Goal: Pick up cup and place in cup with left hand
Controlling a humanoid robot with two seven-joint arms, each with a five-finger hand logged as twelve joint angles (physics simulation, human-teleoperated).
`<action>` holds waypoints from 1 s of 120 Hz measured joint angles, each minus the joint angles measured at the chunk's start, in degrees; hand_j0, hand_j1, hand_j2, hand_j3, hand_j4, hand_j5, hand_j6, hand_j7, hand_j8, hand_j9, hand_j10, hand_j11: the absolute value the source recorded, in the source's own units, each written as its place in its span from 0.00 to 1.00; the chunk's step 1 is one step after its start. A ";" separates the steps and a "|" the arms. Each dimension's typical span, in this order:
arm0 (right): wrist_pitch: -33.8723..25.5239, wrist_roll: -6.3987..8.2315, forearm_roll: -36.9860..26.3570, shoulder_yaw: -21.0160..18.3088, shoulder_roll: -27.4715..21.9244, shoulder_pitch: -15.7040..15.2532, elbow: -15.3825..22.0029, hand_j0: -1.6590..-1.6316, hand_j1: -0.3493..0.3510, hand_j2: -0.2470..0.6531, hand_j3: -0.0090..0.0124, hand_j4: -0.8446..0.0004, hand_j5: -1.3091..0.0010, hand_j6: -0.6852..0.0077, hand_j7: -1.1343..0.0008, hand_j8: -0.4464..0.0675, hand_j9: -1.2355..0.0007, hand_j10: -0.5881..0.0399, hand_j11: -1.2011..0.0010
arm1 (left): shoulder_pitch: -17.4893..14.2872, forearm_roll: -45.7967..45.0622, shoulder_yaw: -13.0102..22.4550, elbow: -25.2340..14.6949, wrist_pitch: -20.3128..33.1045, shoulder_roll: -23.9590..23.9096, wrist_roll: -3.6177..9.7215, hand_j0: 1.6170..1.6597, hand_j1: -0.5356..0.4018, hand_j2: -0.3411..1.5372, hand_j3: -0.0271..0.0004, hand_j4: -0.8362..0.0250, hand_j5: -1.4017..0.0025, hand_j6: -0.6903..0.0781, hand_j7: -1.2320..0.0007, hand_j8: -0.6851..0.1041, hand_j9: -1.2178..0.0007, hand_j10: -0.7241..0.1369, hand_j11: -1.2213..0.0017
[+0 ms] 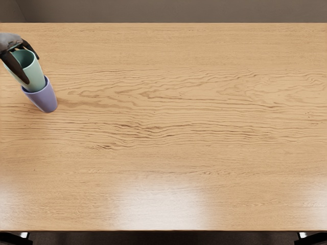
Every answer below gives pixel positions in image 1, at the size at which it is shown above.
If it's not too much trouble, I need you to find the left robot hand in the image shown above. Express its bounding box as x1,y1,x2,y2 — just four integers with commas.
0,32,40,85

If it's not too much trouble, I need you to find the lavender purple cup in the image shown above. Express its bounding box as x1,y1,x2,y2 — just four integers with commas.
20,75,58,113

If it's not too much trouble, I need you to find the mint green cup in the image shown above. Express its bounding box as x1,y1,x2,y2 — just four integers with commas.
3,48,47,93

